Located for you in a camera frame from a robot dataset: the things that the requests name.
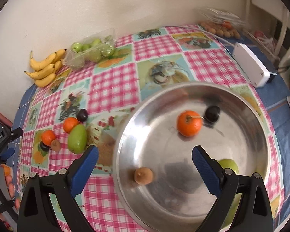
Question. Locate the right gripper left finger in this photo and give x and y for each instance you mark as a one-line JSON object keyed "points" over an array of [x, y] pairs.
{"points": [[36, 211]]}

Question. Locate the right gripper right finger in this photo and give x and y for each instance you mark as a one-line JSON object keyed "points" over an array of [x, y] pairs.
{"points": [[254, 210]]}

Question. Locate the dark plum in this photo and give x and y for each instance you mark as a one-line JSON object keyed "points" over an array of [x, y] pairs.
{"points": [[82, 115], [44, 147], [212, 114]]}

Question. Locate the green mango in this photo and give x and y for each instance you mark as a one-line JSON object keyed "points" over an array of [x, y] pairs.
{"points": [[233, 198], [77, 139]]}

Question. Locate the green mango front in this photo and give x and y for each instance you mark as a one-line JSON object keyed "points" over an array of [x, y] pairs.
{"points": [[233, 198]]}

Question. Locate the brown kiwi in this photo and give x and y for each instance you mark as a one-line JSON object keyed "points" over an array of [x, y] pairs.
{"points": [[143, 176], [55, 145]]}

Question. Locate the dark plum front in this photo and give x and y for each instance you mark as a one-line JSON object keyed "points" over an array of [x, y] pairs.
{"points": [[212, 114]]}

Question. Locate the orange mandarin with stem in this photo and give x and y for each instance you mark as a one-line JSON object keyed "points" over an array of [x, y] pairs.
{"points": [[189, 123]]}

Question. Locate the clear tray of green fruits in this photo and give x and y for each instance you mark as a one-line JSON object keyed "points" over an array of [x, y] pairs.
{"points": [[94, 49]]}

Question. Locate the clear box of brown fruits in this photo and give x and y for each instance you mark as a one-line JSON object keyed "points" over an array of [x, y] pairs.
{"points": [[221, 23]]}

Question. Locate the person's left hand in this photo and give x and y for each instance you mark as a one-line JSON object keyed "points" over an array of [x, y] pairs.
{"points": [[11, 190]]}

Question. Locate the pink checkered fruit tablecloth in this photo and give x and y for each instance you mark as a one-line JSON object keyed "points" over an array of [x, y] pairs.
{"points": [[99, 200]]}

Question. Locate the yellow banana bunch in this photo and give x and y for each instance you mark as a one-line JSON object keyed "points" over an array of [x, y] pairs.
{"points": [[45, 71]]}

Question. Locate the large steel bowl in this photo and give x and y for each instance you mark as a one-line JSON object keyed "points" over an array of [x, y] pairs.
{"points": [[177, 198]]}

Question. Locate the black power adapter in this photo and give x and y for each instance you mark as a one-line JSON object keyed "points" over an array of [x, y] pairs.
{"points": [[272, 76]]}

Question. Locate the white plastic box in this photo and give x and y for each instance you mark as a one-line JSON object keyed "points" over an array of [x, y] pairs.
{"points": [[254, 69]]}

